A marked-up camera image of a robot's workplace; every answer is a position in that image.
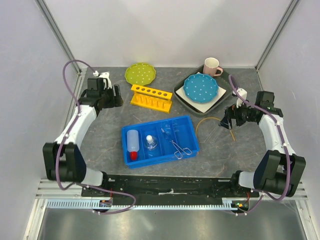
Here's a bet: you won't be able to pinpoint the metal crucible tongs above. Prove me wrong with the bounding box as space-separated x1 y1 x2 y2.
160 128 192 160

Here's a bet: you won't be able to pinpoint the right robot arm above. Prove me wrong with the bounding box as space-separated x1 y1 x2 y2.
219 91 306 197

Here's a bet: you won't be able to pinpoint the blue dotted plate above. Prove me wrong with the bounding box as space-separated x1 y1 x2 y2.
183 73 219 104

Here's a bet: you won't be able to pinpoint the yellow test tube rack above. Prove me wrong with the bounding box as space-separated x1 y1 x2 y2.
130 84 173 114

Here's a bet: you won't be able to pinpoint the cable duct rail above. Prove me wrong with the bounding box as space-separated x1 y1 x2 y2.
46 199 238 211

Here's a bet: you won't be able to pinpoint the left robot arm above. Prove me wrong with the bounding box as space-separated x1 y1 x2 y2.
42 72 123 197

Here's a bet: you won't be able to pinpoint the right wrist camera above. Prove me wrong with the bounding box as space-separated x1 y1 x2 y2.
232 88 247 108

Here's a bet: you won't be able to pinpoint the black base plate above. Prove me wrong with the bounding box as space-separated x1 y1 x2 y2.
81 174 261 200

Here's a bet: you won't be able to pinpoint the green dotted plate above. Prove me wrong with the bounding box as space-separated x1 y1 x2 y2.
124 62 156 86

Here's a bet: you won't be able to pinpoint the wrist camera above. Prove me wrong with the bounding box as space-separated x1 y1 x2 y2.
232 88 247 108
93 70 112 89

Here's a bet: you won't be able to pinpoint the white square plate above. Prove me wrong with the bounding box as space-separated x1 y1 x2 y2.
175 81 227 113

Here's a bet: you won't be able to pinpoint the blue plastic organizer tray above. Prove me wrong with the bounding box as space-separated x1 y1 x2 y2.
121 115 200 169

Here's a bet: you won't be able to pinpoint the pink mug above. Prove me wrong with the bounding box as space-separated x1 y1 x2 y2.
203 57 224 77

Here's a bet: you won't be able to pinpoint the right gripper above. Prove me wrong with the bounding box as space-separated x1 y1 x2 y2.
218 98 257 130

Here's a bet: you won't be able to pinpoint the yellow rubber tube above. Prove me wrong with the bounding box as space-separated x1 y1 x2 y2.
195 116 236 142

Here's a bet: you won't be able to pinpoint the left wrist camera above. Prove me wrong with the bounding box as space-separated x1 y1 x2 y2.
93 70 112 89

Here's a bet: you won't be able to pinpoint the glass flask white stopper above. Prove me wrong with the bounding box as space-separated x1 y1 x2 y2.
144 135 158 151

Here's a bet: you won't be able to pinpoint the wash bottle red cap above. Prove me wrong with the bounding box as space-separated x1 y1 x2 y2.
126 129 140 161

